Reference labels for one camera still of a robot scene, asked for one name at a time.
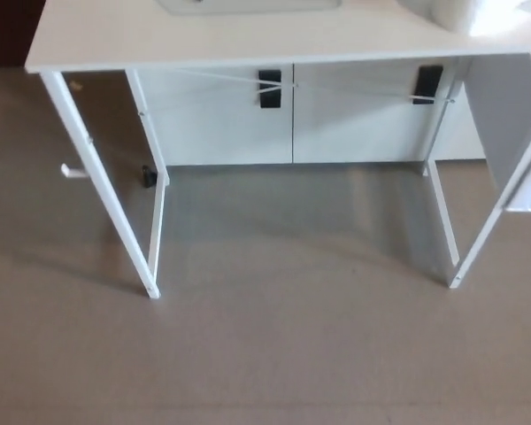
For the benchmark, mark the white desk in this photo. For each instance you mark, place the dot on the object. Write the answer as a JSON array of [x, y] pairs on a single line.
[[256, 40]]

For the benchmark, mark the grey file tray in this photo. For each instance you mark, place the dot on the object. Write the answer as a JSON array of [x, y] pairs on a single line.
[[252, 6]]

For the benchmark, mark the white toilet paper roll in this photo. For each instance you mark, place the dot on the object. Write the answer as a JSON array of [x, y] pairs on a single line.
[[442, 11]]

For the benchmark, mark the small black floor object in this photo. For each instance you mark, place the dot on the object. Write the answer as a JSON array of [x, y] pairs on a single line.
[[148, 175]]

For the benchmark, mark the small white floor object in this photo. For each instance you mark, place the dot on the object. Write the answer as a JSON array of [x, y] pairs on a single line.
[[72, 170]]

